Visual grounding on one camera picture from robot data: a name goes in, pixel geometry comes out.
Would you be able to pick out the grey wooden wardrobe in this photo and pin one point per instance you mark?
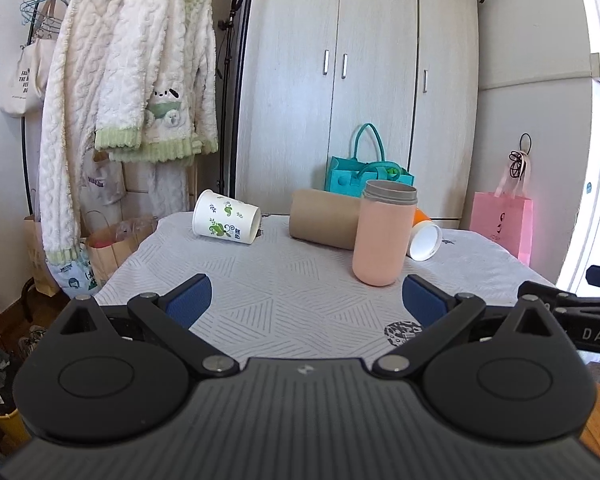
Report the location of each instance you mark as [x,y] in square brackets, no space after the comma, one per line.
[290,85]

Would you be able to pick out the pink tumbler cup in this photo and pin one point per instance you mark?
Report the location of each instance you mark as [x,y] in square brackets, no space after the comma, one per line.
[382,240]

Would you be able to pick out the pink paper gift bag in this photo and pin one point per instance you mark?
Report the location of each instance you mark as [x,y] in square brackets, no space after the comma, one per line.
[500,225]

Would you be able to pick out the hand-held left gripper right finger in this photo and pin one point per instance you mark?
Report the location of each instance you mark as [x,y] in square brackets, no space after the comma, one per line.
[422,301]

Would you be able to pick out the blue and white printed bag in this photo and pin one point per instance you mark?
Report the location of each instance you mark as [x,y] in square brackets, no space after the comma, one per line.
[75,275]

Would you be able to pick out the orange and white paper cup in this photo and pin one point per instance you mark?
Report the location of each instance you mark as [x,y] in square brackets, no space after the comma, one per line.
[425,242]

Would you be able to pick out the white door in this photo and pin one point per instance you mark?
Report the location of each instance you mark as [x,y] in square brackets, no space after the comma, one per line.
[595,135]

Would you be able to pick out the white canvas tote bag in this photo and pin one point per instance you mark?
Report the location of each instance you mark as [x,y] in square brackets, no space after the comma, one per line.
[25,80]

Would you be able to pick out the tall brown paper bag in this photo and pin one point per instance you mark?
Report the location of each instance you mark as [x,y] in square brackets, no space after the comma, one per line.
[37,255]

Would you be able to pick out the grey sneaker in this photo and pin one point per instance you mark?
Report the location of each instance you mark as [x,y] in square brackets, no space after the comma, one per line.
[32,340]

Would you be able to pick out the teal felt handbag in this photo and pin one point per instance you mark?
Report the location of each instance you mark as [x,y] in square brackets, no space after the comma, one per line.
[345,177]

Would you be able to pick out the black tripod light stand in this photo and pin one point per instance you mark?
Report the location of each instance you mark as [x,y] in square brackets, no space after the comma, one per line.
[226,85]

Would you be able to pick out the white green-trimmed fluffy jacket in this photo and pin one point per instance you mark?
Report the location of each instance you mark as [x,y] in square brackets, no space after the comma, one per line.
[135,60]

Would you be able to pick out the long white fluffy robe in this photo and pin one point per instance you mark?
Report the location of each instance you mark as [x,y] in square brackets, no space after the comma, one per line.
[70,135]

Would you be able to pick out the white patterned tablecloth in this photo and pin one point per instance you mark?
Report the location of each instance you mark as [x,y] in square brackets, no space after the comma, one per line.
[290,300]

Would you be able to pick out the black clothes rack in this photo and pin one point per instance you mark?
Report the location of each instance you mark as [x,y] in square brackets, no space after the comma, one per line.
[26,160]

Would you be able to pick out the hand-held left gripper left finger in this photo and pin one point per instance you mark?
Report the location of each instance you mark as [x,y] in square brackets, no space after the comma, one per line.
[192,299]

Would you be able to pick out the yellow bin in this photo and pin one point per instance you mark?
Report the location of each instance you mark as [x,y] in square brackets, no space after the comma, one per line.
[2,417]

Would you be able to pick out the white green-print paper cup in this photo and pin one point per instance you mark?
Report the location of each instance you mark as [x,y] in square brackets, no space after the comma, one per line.
[220,217]

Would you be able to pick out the brown cardboard tube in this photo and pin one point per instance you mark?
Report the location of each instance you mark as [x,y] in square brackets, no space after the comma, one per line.
[322,217]

